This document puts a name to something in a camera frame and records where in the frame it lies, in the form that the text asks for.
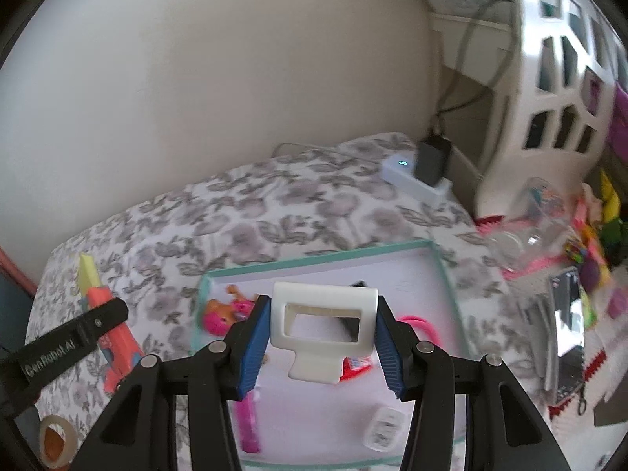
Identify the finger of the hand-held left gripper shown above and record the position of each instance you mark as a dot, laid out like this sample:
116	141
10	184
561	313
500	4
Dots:
105	319

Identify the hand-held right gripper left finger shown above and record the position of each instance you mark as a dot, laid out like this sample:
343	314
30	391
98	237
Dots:
252	353

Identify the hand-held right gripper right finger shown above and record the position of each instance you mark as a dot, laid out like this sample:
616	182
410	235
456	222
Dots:
390	358

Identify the red packet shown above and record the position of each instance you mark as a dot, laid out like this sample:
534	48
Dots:
355	367

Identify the orange and yellow toy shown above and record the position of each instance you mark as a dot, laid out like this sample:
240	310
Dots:
115	353

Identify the orange-haired pink doll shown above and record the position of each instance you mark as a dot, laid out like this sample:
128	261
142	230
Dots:
221	316

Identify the white plastic frame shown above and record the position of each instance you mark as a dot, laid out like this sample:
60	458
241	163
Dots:
282	314

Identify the white charger adapter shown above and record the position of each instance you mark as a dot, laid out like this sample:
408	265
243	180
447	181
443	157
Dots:
385	427

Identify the pink marker pen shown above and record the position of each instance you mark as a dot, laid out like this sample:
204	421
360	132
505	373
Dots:
248	422

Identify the white tray with teal rim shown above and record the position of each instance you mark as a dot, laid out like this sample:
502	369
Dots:
324	402

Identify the small black object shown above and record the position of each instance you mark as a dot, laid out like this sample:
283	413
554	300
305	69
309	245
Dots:
357	284

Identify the tape roll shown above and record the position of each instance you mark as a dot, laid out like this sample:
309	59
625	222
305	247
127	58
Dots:
72	439

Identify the grey floral tablecloth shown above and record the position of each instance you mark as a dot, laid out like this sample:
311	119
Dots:
245	206

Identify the grey flat book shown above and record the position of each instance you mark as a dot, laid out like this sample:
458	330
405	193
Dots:
544	343

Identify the clear drinking glass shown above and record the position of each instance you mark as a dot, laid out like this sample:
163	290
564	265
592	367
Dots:
515	245

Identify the black glossy box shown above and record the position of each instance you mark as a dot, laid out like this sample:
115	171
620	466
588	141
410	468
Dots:
569	378

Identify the white power strip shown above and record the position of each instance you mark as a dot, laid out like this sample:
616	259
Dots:
397	171

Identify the black zipper pull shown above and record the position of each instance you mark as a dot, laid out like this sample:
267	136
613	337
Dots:
583	402

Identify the black power adapter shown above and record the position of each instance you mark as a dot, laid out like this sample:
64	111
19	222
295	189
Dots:
431	162

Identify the white lace mat red edge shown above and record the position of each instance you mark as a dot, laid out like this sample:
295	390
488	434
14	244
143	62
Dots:
603	368

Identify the purple ball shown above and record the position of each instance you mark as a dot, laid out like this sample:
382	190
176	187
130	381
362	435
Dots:
596	272

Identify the pink block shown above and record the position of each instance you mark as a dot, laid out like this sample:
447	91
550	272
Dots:
615	304

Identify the pink plush toy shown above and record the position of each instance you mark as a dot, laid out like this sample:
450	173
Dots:
588	203

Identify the green toy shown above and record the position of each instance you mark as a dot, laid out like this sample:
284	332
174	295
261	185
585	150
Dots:
615	238

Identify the white laundry basket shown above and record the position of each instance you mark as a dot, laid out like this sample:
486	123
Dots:
510	108

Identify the purple and orange blanket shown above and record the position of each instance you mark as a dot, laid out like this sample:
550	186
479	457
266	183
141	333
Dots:
622	117

